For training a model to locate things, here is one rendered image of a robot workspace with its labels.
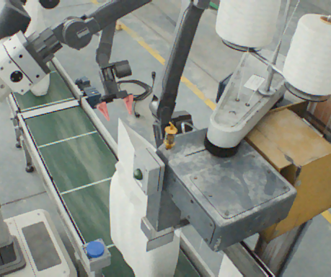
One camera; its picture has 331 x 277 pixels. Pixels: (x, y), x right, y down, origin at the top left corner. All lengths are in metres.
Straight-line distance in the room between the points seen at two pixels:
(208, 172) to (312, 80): 0.32
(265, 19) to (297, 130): 0.33
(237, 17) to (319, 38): 0.26
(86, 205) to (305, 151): 1.33
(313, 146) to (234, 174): 0.28
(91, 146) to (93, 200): 0.44
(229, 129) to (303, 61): 0.23
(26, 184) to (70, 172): 0.58
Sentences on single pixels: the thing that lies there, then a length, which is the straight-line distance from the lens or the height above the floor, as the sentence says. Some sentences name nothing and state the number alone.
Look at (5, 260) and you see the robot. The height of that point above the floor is 0.33.
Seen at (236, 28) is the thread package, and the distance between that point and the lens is 1.08.
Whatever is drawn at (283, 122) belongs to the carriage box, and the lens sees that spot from 1.19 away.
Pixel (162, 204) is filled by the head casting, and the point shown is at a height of 1.19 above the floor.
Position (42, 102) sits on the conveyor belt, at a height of 0.38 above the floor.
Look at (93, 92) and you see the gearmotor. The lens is 2.93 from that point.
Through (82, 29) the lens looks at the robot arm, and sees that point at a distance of 1.08.
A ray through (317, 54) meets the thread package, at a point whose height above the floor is 1.63.
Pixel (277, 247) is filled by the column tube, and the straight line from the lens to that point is 1.58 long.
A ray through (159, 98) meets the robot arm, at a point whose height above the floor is 1.30.
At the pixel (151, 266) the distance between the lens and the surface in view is 1.66.
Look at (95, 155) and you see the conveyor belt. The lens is 2.42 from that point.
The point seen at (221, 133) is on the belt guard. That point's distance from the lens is 0.96.
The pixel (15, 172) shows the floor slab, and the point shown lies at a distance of 2.93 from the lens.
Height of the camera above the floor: 1.98
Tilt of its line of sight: 39 degrees down
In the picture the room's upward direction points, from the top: 7 degrees clockwise
